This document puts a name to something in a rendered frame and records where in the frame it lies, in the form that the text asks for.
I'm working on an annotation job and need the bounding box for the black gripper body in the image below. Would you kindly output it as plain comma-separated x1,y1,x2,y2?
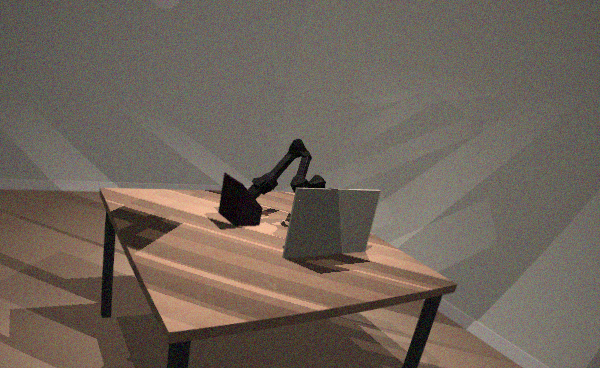
311,180,325,188

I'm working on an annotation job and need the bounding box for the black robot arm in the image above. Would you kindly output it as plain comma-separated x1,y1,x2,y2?
247,139,326,200

